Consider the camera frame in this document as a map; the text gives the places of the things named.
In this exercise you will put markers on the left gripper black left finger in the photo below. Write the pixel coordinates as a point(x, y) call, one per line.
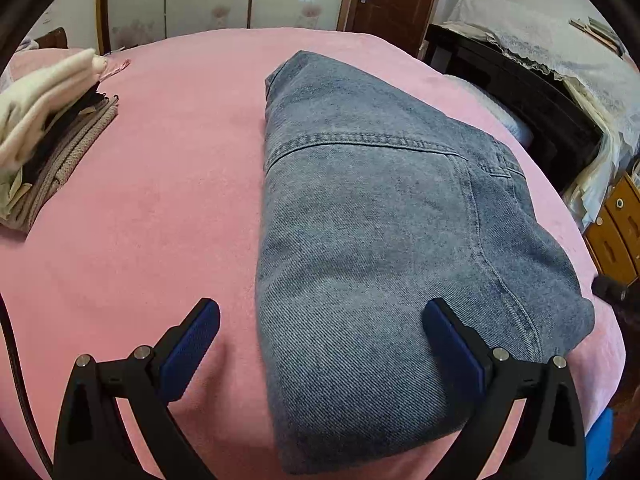
point(92, 442)

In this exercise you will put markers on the blue stool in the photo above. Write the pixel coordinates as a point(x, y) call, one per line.
point(598, 444)

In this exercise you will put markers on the cream white folded sweater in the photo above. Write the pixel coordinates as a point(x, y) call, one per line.
point(27, 103)

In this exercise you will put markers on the light green folded garment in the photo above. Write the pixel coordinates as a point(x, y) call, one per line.
point(14, 193)

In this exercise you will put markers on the beige brown folded knitwear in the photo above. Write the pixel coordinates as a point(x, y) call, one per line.
point(53, 168)

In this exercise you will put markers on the yellow wooden drawer cabinet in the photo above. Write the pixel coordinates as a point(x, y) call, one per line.
point(613, 239)

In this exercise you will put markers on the pink bed sheet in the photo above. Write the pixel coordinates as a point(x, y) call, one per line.
point(164, 210)

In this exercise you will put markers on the brown wooden headboard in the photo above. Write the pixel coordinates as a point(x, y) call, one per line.
point(55, 39)

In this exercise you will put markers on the black folded garment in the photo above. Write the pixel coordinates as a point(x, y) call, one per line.
point(59, 125)

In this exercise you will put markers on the pink pillow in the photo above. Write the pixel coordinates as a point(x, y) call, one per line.
point(24, 62)

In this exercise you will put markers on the blue denim jeans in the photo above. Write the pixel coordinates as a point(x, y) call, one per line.
point(376, 203)

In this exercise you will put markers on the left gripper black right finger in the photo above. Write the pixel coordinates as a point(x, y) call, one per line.
point(549, 439)

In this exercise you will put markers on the dark wooden desk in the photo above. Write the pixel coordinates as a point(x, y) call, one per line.
point(556, 133)

